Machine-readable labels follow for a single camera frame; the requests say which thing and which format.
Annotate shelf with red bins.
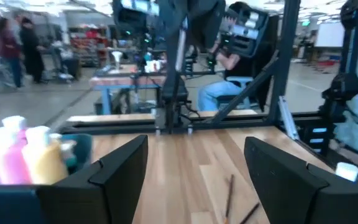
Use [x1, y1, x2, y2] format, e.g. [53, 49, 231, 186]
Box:
[68, 26, 108, 68]

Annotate white board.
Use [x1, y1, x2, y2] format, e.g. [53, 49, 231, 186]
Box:
[314, 21, 346, 49]

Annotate white funnel-shaped object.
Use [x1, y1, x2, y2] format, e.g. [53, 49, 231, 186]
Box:
[111, 51, 124, 71]

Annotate blue-legged wooden table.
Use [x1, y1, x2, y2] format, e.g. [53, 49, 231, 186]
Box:
[88, 63, 167, 116]

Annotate grey black control device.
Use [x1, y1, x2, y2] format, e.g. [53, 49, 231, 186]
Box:
[225, 9, 270, 58]

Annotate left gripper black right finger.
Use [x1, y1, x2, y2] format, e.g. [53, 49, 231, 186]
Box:
[243, 136, 329, 224]

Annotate short paintbrush silver ferrule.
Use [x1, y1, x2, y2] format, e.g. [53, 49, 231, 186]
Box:
[239, 202, 260, 224]

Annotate small dark blue paint bottle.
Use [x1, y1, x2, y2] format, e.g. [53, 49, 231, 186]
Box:
[335, 161, 358, 183]

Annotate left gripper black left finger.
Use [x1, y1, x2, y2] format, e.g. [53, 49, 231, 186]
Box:
[35, 134, 149, 224]

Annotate large yellow paint bottle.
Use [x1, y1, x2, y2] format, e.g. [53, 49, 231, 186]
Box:
[21, 125, 70, 185]

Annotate short paintbrush orange ferrule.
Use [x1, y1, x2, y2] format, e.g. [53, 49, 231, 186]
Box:
[223, 173, 236, 224]

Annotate person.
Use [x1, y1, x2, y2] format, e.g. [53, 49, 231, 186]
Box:
[19, 17, 46, 85]
[0, 17, 23, 90]
[197, 1, 279, 112]

